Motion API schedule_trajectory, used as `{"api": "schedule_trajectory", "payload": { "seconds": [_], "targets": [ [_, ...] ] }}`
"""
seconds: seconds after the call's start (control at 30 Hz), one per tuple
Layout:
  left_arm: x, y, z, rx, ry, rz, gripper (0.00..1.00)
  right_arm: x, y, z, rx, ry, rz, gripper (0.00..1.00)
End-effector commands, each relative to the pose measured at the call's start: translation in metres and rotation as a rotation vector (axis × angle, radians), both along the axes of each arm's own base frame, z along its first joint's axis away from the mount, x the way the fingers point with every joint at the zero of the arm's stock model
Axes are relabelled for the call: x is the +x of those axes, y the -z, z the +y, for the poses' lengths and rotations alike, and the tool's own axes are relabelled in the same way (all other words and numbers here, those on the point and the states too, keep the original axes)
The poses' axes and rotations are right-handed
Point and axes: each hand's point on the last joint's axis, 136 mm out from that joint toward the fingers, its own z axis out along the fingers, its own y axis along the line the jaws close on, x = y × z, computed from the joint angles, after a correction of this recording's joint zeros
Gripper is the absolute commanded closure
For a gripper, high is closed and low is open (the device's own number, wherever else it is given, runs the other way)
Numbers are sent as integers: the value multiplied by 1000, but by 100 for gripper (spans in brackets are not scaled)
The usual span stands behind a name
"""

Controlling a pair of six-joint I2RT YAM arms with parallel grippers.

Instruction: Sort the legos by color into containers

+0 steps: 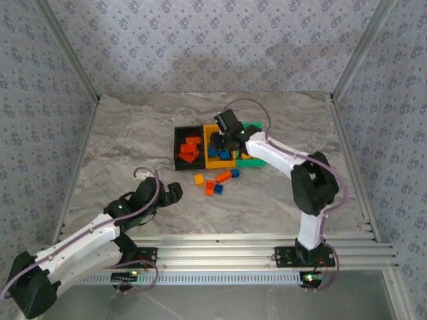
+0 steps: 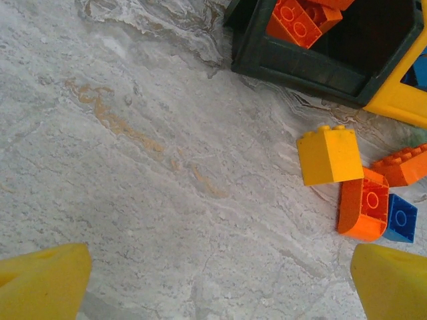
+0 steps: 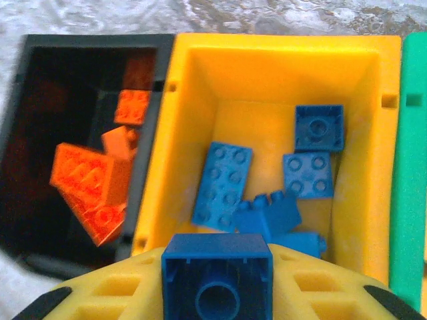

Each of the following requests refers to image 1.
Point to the long blue lego brick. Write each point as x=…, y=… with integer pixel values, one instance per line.
x=213, y=152

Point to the yellow lego brick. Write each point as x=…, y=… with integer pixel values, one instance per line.
x=199, y=180
x=245, y=155

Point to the yellow plastic bin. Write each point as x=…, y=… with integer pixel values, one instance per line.
x=220, y=164

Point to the green plastic bin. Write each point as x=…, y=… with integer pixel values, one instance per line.
x=250, y=163

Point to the large orange lego plate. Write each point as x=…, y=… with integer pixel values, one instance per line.
x=187, y=157

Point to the black plastic bin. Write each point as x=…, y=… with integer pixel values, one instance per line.
x=181, y=133

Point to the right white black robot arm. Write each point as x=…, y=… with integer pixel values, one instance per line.
x=273, y=153

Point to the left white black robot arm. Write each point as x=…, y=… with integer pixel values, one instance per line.
x=83, y=240

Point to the long orange lego brick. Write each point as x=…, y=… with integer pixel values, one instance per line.
x=223, y=177

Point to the small orange lego brick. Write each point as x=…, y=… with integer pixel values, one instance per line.
x=210, y=188

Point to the white left camera bracket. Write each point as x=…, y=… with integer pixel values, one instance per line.
x=144, y=172

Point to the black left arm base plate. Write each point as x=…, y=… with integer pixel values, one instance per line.
x=146, y=255

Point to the aluminium table edge rail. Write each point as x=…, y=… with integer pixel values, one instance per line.
x=217, y=237

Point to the wide aluminium base rail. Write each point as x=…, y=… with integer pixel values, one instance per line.
x=217, y=258

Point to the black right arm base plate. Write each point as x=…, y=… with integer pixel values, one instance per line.
x=287, y=256

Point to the aluminium corner post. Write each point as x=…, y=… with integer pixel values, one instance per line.
x=69, y=50
x=362, y=50

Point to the aluminium lower frame post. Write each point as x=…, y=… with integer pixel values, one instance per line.
x=397, y=300

